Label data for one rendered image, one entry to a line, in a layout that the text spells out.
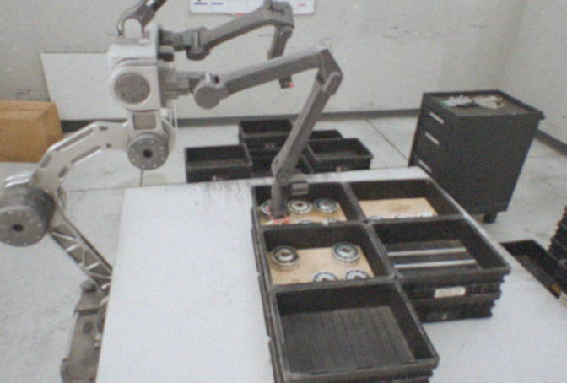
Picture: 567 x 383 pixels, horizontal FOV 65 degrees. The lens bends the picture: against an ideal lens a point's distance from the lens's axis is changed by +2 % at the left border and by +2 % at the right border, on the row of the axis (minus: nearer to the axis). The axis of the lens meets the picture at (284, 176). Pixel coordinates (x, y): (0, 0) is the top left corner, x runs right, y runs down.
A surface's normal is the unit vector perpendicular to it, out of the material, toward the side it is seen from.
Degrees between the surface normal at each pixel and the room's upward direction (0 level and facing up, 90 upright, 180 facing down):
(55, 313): 0
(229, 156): 90
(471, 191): 90
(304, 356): 0
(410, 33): 90
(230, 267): 0
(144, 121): 90
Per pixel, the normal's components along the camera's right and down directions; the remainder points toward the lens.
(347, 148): 0.23, 0.49
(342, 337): 0.05, -0.87
